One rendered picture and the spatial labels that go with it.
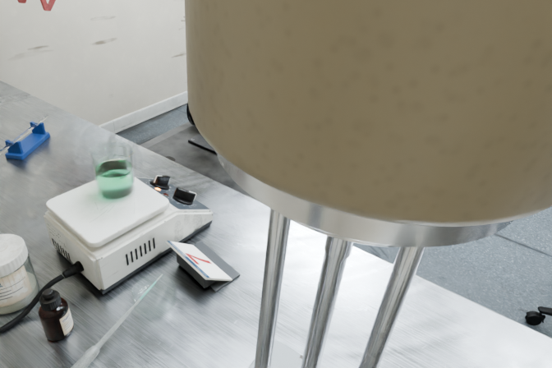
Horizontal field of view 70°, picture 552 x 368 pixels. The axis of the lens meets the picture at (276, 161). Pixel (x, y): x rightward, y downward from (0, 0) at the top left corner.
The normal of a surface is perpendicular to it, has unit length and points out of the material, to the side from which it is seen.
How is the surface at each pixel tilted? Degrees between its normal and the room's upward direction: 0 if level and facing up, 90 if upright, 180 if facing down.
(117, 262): 90
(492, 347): 0
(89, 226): 0
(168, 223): 90
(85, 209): 0
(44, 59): 90
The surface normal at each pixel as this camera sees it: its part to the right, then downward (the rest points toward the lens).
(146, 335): 0.09, -0.85
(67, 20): 0.84, 0.34
